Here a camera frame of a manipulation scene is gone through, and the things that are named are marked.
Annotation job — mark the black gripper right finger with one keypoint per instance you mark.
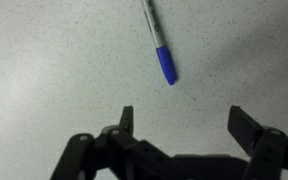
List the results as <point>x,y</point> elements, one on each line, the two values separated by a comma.
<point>260,140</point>

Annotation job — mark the blue capped marker pen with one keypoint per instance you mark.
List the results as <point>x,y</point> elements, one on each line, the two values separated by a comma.
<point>160,46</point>

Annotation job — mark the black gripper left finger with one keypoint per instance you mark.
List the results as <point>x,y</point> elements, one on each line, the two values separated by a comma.
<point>117,140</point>

